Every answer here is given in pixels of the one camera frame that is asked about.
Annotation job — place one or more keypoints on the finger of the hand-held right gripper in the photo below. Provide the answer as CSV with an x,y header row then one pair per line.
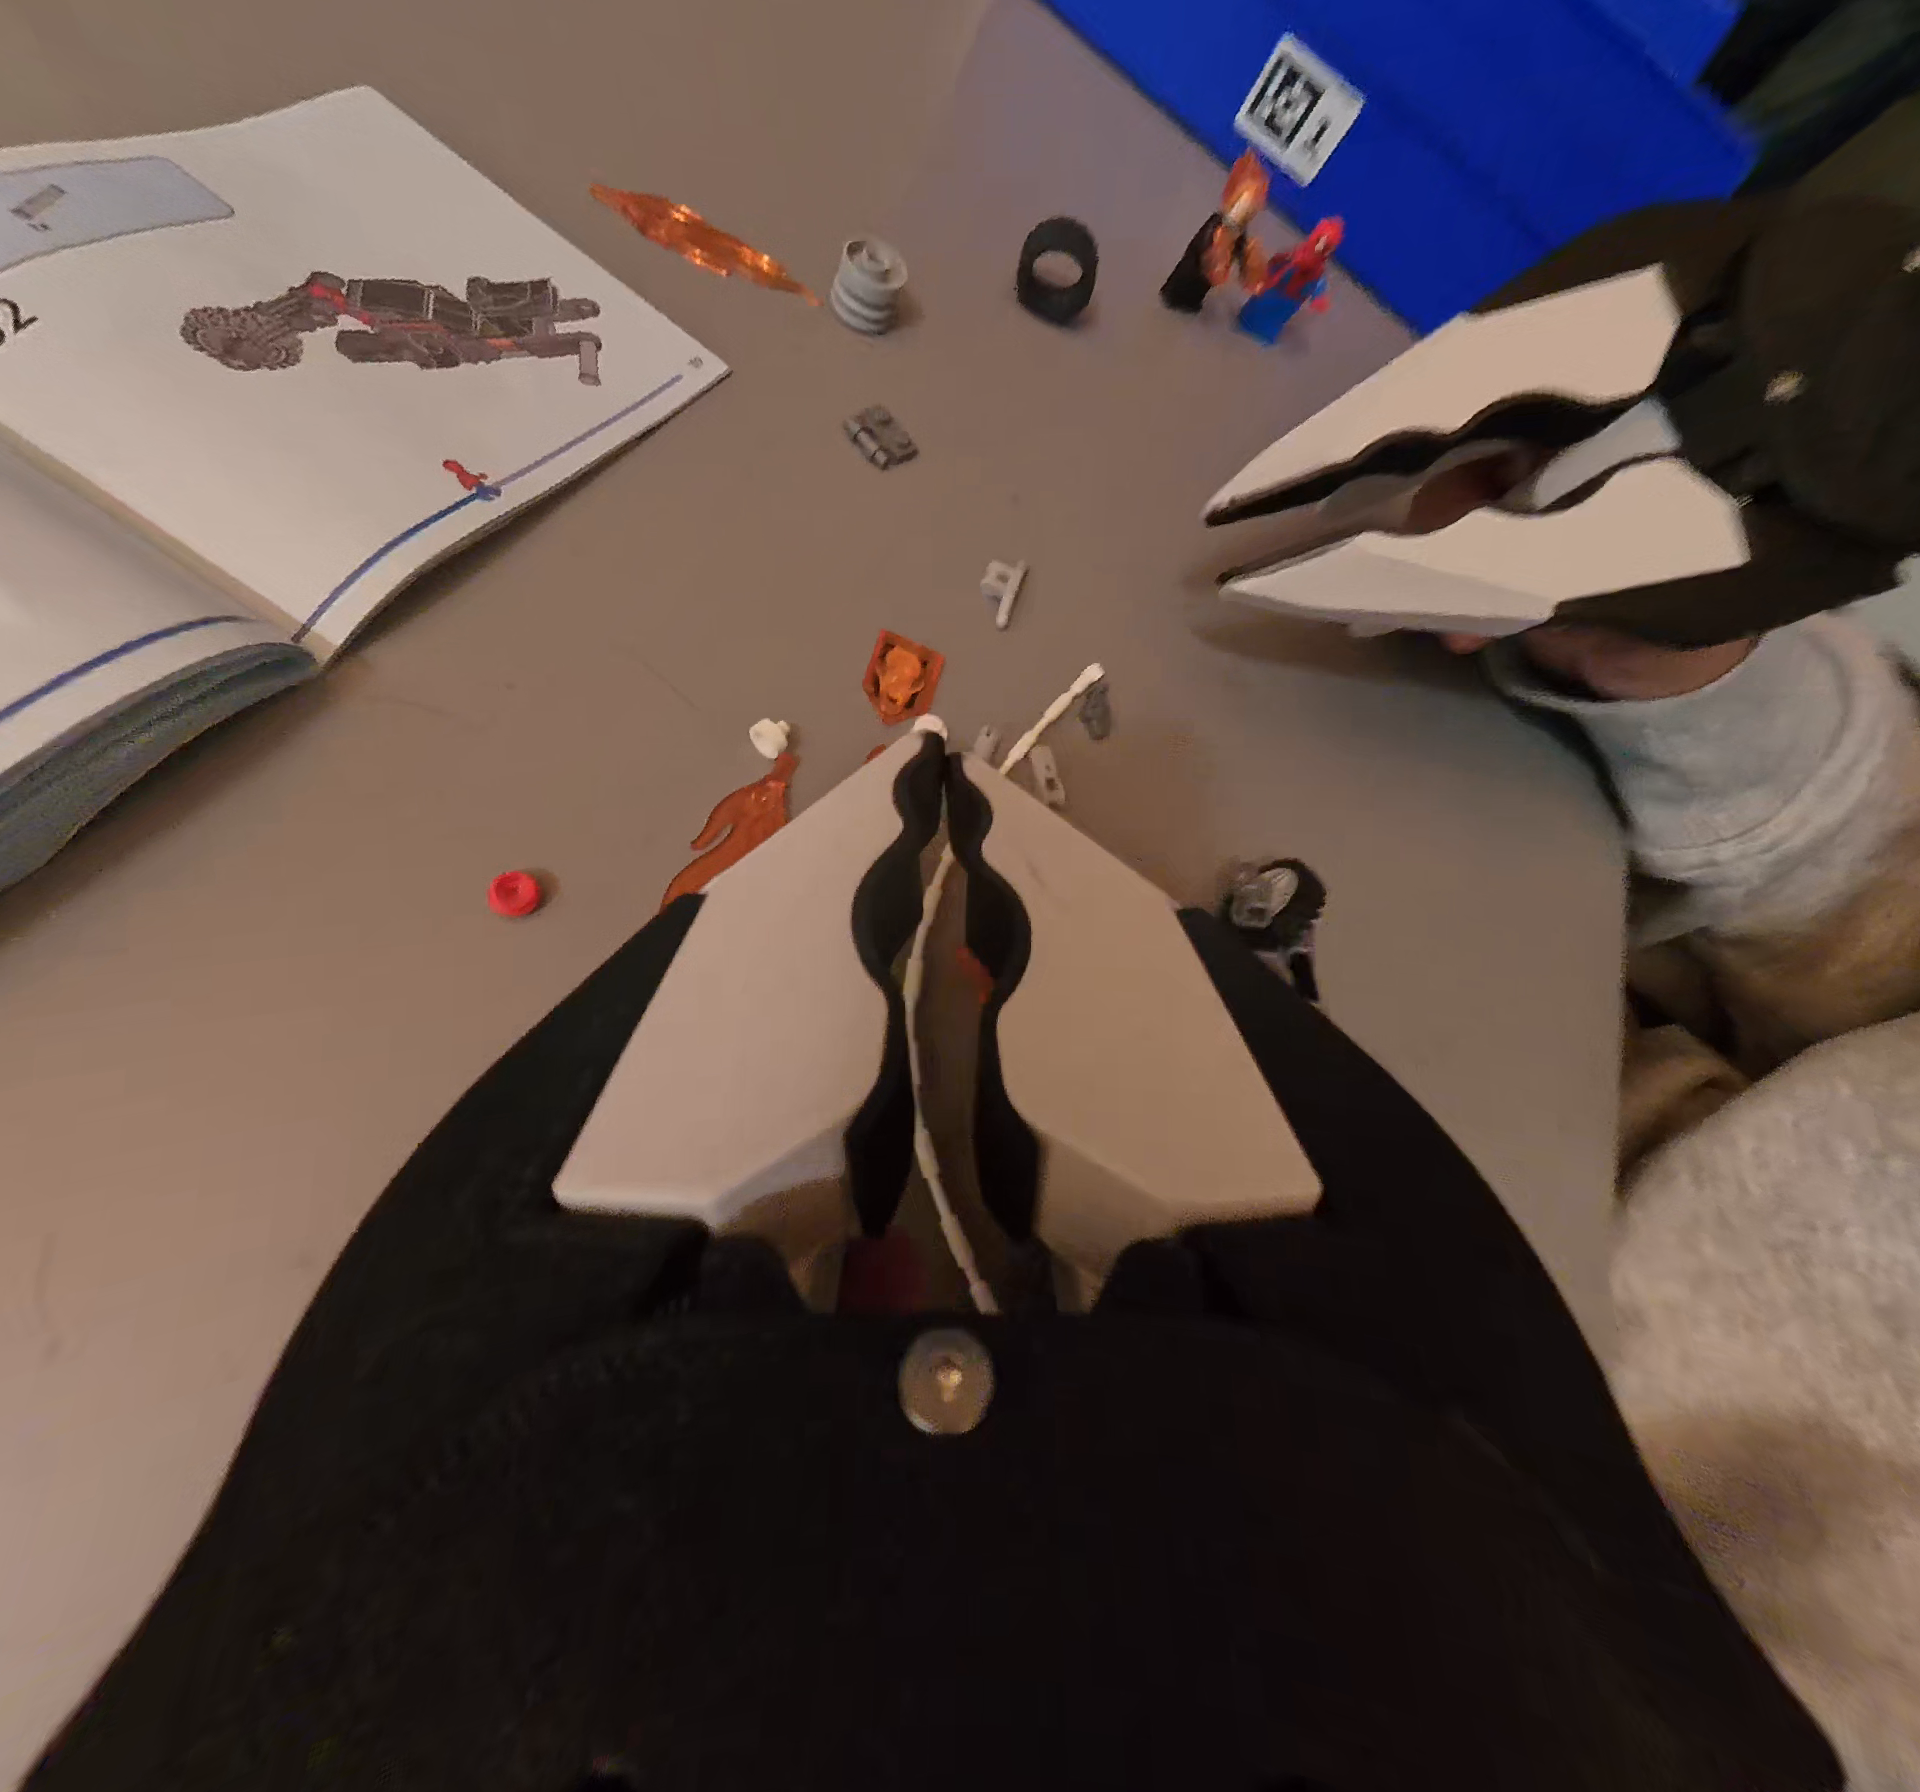
x,y
1499,571
1499,360

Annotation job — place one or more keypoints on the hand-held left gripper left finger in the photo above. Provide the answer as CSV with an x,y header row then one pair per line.
x,y
705,1057

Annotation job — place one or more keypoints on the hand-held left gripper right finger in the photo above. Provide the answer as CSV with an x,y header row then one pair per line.
x,y
1156,1073

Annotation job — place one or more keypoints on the black toy motorcycle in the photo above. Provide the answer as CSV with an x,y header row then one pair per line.
x,y
1290,900

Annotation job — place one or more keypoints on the person's right forearm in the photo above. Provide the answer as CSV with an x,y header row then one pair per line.
x,y
1725,802

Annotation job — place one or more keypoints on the person's right hand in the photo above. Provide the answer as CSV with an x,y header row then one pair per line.
x,y
1589,667

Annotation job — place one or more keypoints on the red and blue minifigure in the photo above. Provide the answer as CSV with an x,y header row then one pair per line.
x,y
1290,286

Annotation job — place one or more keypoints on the large orange flame piece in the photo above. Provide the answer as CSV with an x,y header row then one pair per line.
x,y
743,818

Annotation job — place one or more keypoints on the red round stud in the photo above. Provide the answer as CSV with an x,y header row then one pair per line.
x,y
516,891

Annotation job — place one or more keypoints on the flame-headed black minifigure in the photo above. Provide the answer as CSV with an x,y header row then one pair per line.
x,y
1198,267

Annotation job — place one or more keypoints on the small light grey clip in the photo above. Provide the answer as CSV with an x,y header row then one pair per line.
x,y
1048,775

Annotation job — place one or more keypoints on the white peg piece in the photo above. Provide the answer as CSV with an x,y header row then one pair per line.
x,y
769,737

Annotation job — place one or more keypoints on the small dark grey piece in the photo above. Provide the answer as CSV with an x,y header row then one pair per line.
x,y
1095,711

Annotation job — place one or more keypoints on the orange skull shield tile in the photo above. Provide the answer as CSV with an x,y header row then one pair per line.
x,y
900,679

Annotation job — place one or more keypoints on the black rubber tyre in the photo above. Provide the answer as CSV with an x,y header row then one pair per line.
x,y
1025,274

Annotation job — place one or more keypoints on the dark grey hinge plate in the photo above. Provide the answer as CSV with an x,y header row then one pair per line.
x,y
880,437

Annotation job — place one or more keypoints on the grey wheel hub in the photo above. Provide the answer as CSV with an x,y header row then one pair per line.
x,y
869,286

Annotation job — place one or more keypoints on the open instruction booklet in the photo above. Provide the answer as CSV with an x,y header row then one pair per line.
x,y
225,501

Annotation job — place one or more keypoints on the slim orange flame piece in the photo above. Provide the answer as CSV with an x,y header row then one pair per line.
x,y
705,239

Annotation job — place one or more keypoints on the light grey bracket piece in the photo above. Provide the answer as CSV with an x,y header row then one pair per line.
x,y
1003,590

